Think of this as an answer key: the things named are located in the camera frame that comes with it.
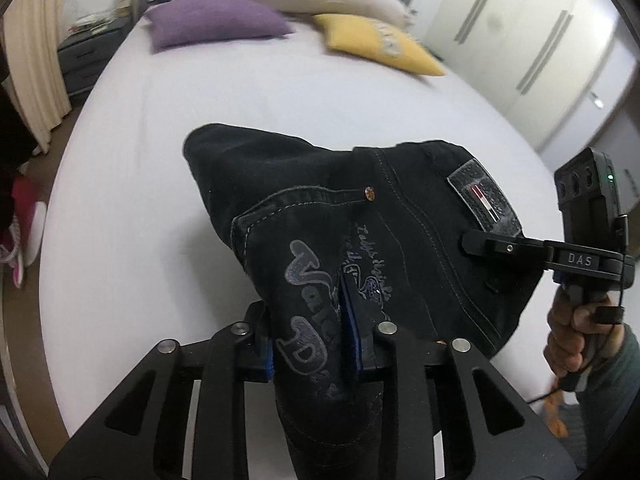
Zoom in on person's right forearm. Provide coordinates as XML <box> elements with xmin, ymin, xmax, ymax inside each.
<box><xmin>565</xmin><ymin>322</ymin><xmax>640</xmax><ymax>476</ymax></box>

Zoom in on black denim pants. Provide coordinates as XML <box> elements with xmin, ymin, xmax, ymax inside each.
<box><xmin>182</xmin><ymin>124</ymin><xmax>543</xmax><ymax>480</ymax></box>

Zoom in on dark nightstand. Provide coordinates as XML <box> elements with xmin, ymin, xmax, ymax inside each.
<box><xmin>56</xmin><ymin>12</ymin><xmax>138</xmax><ymax>96</ymax></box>

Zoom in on beige curtain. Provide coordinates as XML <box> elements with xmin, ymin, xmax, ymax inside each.
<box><xmin>2</xmin><ymin>0</ymin><xmax>73</xmax><ymax>156</ymax></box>

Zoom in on pink white slipper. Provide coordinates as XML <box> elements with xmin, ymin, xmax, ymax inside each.
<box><xmin>0</xmin><ymin>175</ymin><xmax>51</xmax><ymax>288</ymax></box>

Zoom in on yellow pillow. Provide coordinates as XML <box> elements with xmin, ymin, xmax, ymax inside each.
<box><xmin>312</xmin><ymin>12</ymin><xmax>447</xmax><ymax>77</ymax></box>

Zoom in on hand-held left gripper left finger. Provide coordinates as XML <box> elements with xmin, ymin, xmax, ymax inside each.
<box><xmin>47</xmin><ymin>301</ymin><xmax>278</xmax><ymax>480</ymax></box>

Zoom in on black hanging cloth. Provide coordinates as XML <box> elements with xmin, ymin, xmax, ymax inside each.
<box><xmin>0</xmin><ymin>80</ymin><xmax>38</xmax><ymax>233</ymax></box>

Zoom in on person's right hand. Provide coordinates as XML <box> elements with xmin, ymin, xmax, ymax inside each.
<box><xmin>545</xmin><ymin>289</ymin><xmax>623</xmax><ymax>377</ymax></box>

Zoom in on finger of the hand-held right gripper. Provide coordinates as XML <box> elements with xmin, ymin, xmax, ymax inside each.
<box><xmin>461</xmin><ymin>229</ymin><xmax>551</xmax><ymax>263</ymax></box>

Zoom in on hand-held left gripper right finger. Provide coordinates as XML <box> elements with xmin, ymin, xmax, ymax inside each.
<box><xmin>337</xmin><ymin>277</ymin><xmax>578</xmax><ymax>480</ymax></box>

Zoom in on bed with white sheet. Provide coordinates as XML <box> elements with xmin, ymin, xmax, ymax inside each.
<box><xmin>39</xmin><ymin>0</ymin><xmax>561</xmax><ymax>461</ymax></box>

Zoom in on purple pillow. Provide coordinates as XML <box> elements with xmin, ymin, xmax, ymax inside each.
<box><xmin>144</xmin><ymin>0</ymin><xmax>293</xmax><ymax>55</ymax></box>

